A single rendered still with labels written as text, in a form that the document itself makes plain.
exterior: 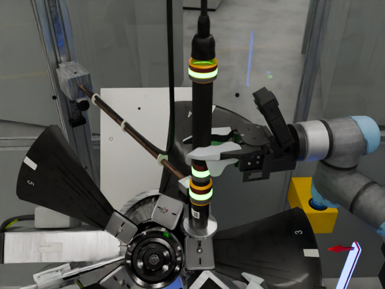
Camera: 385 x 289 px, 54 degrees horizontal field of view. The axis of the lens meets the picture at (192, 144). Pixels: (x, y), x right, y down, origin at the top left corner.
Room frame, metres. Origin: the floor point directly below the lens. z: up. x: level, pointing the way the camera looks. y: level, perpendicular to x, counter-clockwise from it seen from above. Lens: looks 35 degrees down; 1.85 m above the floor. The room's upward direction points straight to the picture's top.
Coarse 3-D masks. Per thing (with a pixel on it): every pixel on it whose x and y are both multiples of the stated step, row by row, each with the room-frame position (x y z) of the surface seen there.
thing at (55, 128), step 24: (48, 144) 0.64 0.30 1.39; (24, 168) 0.64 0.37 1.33; (48, 168) 0.63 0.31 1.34; (72, 168) 0.61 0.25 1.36; (24, 192) 0.64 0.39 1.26; (48, 192) 0.62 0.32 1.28; (72, 192) 0.60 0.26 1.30; (96, 192) 0.58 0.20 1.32; (72, 216) 0.61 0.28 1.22; (96, 216) 0.58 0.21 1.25
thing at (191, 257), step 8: (184, 240) 0.57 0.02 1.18; (192, 240) 0.57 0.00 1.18; (208, 240) 0.57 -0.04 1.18; (184, 248) 0.54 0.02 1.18; (192, 248) 0.54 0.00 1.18; (208, 248) 0.54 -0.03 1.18; (184, 256) 0.52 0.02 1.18; (192, 256) 0.52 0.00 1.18; (200, 256) 0.52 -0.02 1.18; (208, 256) 0.52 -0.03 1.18; (184, 264) 0.50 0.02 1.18; (192, 264) 0.50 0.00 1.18; (200, 264) 0.50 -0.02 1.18; (208, 264) 0.50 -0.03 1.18
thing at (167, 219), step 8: (160, 200) 0.62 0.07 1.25; (168, 200) 0.61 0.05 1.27; (176, 200) 0.59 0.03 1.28; (168, 208) 0.59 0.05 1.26; (176, 208) 0.58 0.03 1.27; (152, 216) 0.60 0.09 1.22; (160, 216) 0.59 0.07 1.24; (168, 216) 0.57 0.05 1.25; (176, 216) 0.56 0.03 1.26; (160, 224) 0.57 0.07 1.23; (168, 224) 0.56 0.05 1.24; (176, 224) 0.55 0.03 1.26
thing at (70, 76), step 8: (64, 64) 1.06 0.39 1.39; (72, 64) 1.08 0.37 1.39; (64, 72) 1.02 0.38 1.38; (72, 72) 1.02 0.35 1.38; (80, 72) 1.02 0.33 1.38; (88, 72) 1.02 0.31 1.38; (64, 80) 1.00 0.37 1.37; (72, 80) 0.98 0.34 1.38; (80, 80) 1.00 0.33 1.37; (88, 80) 1.01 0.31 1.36; (64, 88) 1.01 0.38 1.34; (72, 88) 0.98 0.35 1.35; (72, 96) 0.98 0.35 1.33; (80, 96) 0.99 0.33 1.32
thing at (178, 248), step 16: (144, 224) 0.60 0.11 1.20; (144, 240) 0.51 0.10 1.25; (160, 240) 0.51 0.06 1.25; (176, 240) 0.51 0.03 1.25; (128, 256) 0.48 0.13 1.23; (144, 256) 0.49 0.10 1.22; (160, 256) 0.49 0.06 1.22; (176, 256) 0.49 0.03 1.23; (128, 272) 0.46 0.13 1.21; (144, 272) 0.47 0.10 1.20; (160, 272) 0.47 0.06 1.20; (176, 272) 0.46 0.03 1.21; (160, 288) 0.44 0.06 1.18
